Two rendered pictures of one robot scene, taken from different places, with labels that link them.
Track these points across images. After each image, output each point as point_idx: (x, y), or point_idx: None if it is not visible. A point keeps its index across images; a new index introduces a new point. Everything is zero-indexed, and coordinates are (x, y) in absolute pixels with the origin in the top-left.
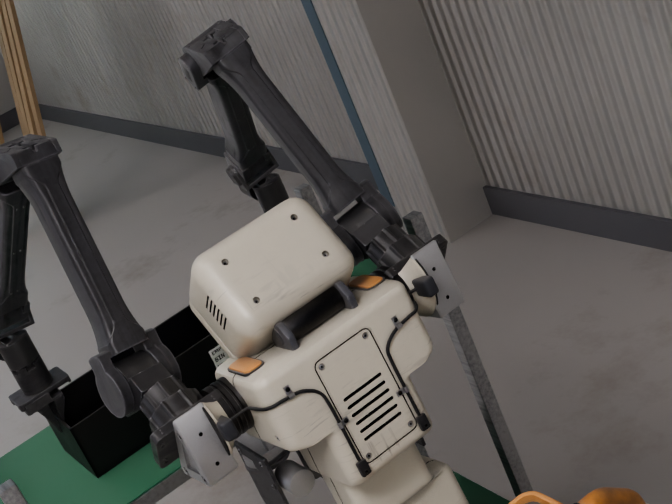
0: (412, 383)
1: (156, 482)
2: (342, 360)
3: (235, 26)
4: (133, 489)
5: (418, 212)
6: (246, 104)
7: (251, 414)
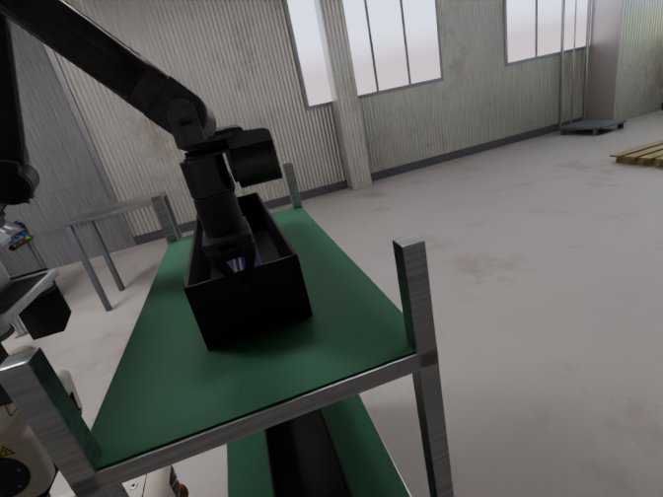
0: None
1: (161, 263)
2: None
3: None
4: (172, 256)
5: (2, 367)
6: (6, 15)
7: None
